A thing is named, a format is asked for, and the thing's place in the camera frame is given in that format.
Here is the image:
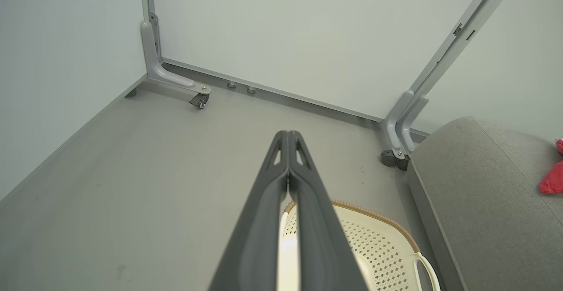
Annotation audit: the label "grey partition foot bracket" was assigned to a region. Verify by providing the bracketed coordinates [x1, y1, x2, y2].
[381, 90, 430, 159]
[141, 12, 212, 96]

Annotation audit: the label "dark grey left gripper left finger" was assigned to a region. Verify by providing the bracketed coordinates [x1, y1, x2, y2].
[208, 131, 289, 291]

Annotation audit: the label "black caster wheel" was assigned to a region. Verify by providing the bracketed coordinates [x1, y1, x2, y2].
[380, 149, 410, 171]
[189, 93, 210, 110]

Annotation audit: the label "white partition panel with knobs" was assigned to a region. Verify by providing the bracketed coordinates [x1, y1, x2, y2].
[140, 0, 522, 127]

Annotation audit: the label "cream perforated laundry basket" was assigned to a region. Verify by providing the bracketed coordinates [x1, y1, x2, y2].
[276, 199, 442, 291]

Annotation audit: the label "grey fabric sofa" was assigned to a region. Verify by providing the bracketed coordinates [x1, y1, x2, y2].
[406, 116, 563, 291]

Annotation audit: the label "red shorts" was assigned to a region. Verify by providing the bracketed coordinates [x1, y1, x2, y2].
[538, 137, 563, 195]

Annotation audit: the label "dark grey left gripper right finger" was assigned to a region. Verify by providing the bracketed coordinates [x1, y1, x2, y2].
[288, 131, 369, 291]

